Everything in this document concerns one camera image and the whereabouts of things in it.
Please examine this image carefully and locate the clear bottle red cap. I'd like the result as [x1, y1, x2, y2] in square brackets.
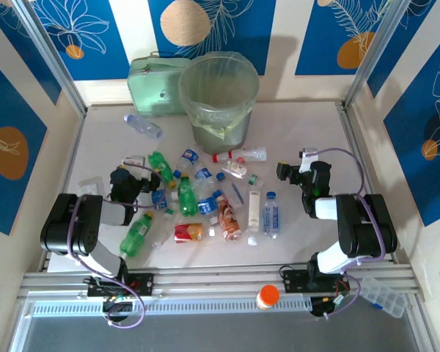
[211, 146, 268, 164]

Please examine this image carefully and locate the tall white-label bottle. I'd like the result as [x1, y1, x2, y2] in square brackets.
[246, 190, 262, 235]

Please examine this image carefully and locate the clear bottle pale lilac label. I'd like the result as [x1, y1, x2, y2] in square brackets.
[122, 113, 164, 140]

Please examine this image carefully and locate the clear bottle blue label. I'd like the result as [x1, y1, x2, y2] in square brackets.
[150, 188, 169, 211]
[197, 189, 223, 218]
[193, 166, 227, 201]

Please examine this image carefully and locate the red yellow label bottle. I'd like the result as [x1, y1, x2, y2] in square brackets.
[173, 221, 216, 244]

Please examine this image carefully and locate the grey waste bin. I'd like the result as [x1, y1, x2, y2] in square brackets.
[178, 51, 260, 153]

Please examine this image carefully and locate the yellow-green plastic bin liner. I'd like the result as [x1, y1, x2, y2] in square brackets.
[178, 51, 260, 140]

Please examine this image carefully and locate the green plastic soda bottle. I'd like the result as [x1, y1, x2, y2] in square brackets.
[147, 150, 177, 188]
[177, 175, 199, 216]
[119, 210, 156, 258]

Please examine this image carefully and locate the clear bottle round blue logo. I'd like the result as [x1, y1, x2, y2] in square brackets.
[175, 147, 201, 172]

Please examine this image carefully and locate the water bottle blue white label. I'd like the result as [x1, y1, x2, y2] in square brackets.
[262, 190, 283, 240]

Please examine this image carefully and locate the clear bottle white cap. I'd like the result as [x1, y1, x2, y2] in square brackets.
[150, 208, 177, 251]

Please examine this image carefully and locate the flattened clear plastic bottle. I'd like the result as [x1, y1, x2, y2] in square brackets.
[222, 178, 249, 209]

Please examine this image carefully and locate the crushed orange-label bottle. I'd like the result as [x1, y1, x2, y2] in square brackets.
[217, 197, 243, 243]

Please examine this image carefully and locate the mint green zip bag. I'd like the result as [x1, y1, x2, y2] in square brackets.
[127, 51, 191, 117]

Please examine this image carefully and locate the orange-lid jar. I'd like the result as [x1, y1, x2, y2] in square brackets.
[255, 285, 281, 311]

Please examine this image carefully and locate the clear plastic organizer box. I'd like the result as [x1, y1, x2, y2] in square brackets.
[358, 276, 406, 319]

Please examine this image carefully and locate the grey metal panel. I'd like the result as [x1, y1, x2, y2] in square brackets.
[9, 311, 439, 352]

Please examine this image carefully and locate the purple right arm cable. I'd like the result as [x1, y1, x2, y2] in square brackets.
[307, 147, 386, 320]

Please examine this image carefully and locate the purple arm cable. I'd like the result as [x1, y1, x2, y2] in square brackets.
[66, 163, 169, 329]
[307, 147, 386, 320]

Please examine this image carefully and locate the aluminium side rail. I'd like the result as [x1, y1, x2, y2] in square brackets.
[335, 102, 403, 264]

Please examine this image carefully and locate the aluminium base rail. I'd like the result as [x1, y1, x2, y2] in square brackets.
[20, 262, 421, 298]

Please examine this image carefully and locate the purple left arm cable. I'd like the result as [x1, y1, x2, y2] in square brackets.
[66, 163, 169, 329]

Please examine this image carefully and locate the white slotted cable duct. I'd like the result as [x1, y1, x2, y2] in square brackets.
[29, 296, 313, 317]

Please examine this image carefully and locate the aluminium frame post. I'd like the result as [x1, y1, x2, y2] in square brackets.
[10, 0, 88, 115]
[345, 0, 408, 108]

